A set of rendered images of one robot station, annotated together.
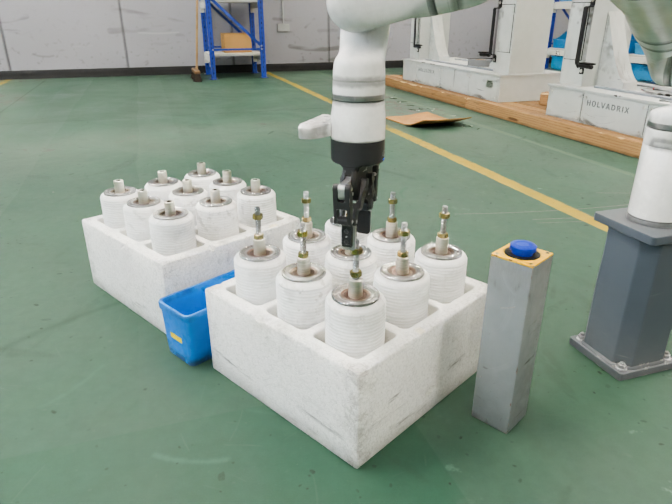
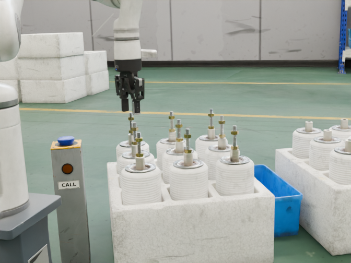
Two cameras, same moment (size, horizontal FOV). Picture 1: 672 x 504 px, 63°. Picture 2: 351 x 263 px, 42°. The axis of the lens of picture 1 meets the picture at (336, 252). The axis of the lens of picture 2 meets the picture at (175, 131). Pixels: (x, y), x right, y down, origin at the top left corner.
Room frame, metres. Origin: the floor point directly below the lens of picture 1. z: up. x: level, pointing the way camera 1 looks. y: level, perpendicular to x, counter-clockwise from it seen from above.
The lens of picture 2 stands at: (1.64, -1.00, 0.59)
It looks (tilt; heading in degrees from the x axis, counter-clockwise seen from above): 13 degrees down; 127
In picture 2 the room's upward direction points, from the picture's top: 2 degrees counter-clockwise
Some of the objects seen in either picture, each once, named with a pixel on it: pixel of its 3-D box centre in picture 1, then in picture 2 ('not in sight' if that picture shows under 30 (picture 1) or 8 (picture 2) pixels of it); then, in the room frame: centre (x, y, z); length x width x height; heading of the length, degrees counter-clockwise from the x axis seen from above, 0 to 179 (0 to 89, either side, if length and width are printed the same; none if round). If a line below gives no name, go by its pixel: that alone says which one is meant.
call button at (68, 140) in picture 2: (522, 250); (66, 141); (0.78, -0.29, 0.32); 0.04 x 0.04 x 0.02
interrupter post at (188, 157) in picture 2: (391, 229); (188, 158); (1.01, -0.11, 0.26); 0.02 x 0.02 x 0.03
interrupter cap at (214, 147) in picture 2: (306, 236); (222, 148); (1.01, 0.06, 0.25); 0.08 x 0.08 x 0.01
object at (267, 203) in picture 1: (257, 225); (347, 183); (1.31, 0.20, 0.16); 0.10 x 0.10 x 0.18
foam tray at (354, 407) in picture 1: (350, 328); (181, 207); (0.93, -0.03, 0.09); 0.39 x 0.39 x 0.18; 46
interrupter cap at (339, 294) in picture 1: (355, 295); (132, 144); (0.76, -0.03, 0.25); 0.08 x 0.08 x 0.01
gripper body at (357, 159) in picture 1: (357, 165); (128, 73); (0.76, -0.03, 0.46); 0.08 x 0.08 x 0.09
